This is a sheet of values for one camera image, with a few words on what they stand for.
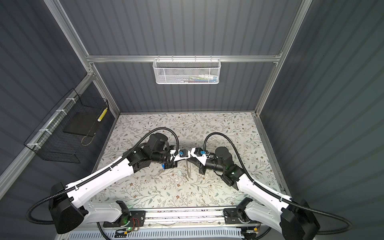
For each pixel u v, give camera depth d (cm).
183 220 74
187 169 90
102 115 81
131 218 72
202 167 65
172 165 63
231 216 73
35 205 38
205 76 91
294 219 41
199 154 61
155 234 77
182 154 60
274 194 46
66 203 39
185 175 89
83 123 74
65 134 72
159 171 90
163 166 91
